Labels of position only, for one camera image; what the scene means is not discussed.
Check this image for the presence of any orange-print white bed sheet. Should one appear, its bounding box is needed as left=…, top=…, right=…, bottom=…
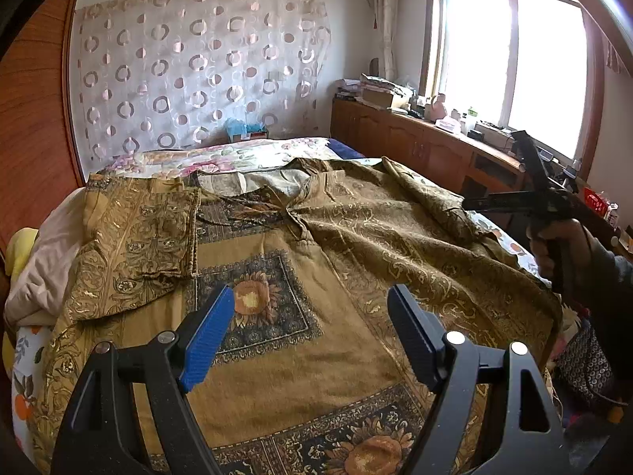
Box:
left=11, top=326, right=51, bottom=462

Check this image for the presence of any window with wooden frame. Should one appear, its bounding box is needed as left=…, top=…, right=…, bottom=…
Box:
left=421, top=0, right=605, bottom=179

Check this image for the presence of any stack of papers and boxes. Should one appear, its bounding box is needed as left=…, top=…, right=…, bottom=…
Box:
left=335, top=74, right=413, bottom=109

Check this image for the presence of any wooden wardrobe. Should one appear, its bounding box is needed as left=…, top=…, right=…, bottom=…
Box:
left=0, top=0, right=88, bottom=258

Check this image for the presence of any right hand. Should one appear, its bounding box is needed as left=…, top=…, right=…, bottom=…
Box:
left=527, top=219, right=600, bottom=306

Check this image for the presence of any pink ceramic figure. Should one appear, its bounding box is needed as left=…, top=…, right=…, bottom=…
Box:
left=425, top=92, right=447, bottom=122

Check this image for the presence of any dark blue blanket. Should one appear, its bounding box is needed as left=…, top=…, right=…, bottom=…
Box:
left=327, top=139, right=365, bottom=160

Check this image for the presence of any long wooden sideboard cabinet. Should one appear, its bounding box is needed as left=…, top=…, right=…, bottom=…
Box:
left=329, top=96, right=619, bottom=238

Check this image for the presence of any yellow cloth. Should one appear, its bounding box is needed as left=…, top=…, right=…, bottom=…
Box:
left=6, top=227, right=39, bottom=286

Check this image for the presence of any beige window drape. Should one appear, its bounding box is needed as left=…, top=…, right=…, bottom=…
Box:
left=373, top=0, right=398, bottom=80

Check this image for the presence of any sheer circle-pattern curtain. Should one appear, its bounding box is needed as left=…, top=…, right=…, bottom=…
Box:
left=71, top=0, right=332, bottom=174

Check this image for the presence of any red basket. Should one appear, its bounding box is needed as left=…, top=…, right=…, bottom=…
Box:
left=583, top=186, right=608, bottom=219

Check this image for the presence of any blue tissue box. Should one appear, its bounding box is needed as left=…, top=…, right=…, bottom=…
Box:
left=224, top=118, right=268, bottom=143

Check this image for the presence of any floral quilt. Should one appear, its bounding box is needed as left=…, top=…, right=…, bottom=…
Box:
left=102, top=137, right=342, bottom=179

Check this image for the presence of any olive patterned garment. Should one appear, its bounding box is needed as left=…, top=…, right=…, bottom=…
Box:
left=29, top=159, right=561, bottom=474

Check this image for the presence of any beige folded cloth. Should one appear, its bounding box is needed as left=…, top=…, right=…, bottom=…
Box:
left=4, top=188, right=86, bottom=327

